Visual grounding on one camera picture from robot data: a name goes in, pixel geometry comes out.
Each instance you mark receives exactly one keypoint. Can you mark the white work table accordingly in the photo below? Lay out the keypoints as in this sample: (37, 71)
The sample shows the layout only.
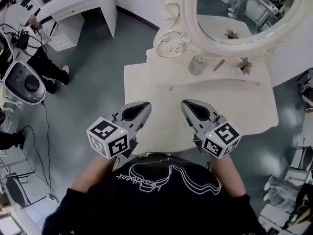
(271, 217)

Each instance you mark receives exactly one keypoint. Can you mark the black frame chair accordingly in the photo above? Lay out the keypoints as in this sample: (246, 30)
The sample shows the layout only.
(15, 190)

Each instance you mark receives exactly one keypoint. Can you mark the white black sneaker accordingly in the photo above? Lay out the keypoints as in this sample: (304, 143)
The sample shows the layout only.
(306, 89)

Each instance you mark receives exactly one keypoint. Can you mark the small brown stick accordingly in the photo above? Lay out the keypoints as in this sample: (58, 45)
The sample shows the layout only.
(218, 65)

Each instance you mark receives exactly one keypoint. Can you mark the oval mirror ornate white frame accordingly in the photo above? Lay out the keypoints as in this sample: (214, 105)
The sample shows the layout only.
(190, 21)

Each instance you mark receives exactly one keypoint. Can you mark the person's black printed shirt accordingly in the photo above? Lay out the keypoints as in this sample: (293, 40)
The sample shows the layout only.
(151, 209)

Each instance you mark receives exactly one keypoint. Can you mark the person's left forearm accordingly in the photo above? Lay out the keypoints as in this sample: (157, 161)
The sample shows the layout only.
(90, 175)

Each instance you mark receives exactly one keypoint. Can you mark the white desk with hutch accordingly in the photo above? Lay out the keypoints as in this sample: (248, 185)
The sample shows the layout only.
(97, 8)

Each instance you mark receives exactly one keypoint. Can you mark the white ornate dressing table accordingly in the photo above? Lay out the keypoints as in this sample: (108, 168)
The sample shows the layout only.
(166, 126)

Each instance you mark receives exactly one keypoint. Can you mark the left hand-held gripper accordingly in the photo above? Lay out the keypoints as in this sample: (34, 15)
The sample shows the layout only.
(105, 141)

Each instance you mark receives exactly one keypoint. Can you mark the person's right forearm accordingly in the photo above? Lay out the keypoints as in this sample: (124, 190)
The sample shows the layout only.
(227, 175)

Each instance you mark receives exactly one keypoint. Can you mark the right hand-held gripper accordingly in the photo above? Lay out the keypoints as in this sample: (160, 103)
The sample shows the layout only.
(220, 141)

